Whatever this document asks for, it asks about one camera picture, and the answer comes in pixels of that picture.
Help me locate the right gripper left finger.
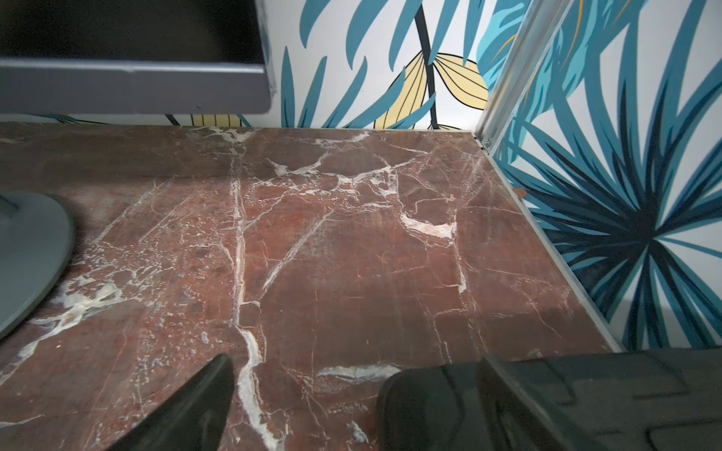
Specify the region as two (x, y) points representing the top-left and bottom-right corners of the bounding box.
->
(110, 353), (234, 450)

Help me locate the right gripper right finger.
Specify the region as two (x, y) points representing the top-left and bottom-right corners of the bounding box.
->
(478, 354), (609, 450)

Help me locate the round grey monitor stand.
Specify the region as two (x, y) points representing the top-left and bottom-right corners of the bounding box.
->
(1, 192), (75, 337)

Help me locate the black computer monitor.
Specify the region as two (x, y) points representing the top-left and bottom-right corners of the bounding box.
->
(1, 1), (272, 115)

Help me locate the right aluminium frame post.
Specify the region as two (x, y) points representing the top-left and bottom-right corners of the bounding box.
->
(475, 0), (573, 156)

